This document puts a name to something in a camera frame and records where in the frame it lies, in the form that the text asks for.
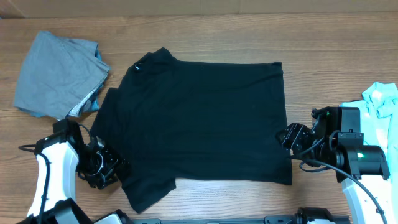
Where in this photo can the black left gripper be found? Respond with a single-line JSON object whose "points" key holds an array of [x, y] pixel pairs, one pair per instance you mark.
{"points": [[114, 164]]}

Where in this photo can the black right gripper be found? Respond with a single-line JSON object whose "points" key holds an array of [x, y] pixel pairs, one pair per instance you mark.
{"points": [[295, 134]]}

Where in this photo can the black polo shirt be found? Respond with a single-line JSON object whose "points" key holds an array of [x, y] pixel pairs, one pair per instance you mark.
{"points": [[171, 119]]}

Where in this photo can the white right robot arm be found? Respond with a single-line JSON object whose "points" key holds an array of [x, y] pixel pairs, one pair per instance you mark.
{"points": [[335, 142]]}

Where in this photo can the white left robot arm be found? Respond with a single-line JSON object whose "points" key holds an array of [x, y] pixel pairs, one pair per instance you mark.
{"points": [[62, 157]]}

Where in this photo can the white striped folded garment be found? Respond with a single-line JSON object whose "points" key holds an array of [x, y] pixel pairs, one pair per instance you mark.
{"points": [[76, 111]]}

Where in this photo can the light blue shirt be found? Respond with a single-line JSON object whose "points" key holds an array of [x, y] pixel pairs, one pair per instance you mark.
{"points": [[378, 116]]}

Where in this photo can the grey folded shirt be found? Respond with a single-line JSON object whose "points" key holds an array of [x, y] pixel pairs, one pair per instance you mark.
{"points": [[56, 74]]}

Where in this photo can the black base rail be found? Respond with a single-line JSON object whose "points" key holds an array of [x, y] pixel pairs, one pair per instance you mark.
{"points": [[272, 219]]}

